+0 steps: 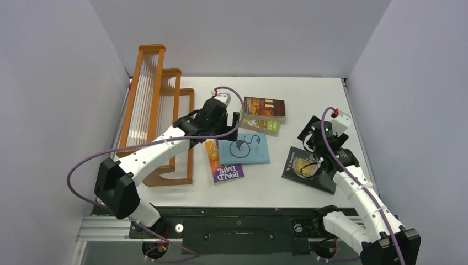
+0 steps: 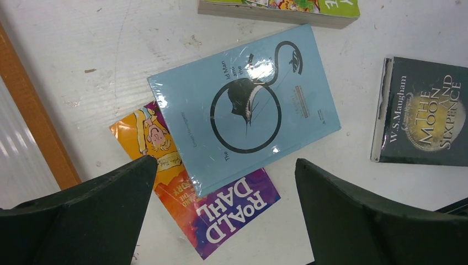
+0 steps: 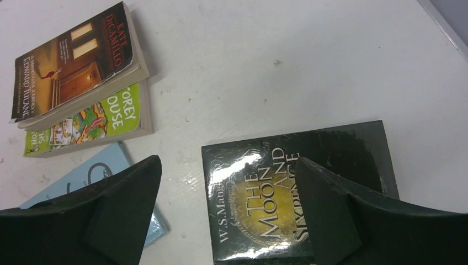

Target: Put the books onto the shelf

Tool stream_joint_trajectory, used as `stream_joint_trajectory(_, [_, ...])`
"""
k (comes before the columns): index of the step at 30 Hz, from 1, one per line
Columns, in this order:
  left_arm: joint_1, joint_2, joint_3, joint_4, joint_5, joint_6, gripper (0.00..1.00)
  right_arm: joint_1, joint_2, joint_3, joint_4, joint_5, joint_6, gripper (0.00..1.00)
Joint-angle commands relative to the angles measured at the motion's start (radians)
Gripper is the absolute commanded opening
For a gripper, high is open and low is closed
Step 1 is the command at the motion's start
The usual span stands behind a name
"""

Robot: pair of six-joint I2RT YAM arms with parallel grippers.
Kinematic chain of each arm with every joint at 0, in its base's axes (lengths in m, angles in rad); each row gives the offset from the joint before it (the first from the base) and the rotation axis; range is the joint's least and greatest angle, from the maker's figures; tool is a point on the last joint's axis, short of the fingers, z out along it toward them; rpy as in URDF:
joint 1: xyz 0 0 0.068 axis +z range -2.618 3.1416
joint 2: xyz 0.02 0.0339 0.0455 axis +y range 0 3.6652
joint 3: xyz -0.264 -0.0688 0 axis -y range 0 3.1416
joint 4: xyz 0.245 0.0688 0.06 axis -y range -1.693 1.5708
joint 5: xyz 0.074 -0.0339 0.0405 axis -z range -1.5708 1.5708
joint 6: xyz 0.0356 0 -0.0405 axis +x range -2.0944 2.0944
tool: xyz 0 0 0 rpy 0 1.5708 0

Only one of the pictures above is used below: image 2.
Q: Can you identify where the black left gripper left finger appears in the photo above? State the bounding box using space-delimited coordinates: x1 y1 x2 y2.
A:
1 156 158 264

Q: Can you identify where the dark Moon and Sixpence book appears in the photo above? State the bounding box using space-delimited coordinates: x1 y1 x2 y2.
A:
370 56 467 167

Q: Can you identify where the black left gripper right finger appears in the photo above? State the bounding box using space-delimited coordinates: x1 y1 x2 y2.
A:
295 158 467 264

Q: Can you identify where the orange wooden file rack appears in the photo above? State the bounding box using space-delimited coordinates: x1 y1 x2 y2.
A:
1 26 82 190

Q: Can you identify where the light blue hardcover book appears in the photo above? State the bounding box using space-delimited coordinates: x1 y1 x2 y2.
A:
148 24 341 197

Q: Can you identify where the colourful Roald Dahl paperback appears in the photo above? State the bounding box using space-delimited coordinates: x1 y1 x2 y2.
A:
109 102 280 259

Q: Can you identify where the green cover paperback book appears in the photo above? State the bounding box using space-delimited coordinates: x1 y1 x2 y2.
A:
198 0 360 29

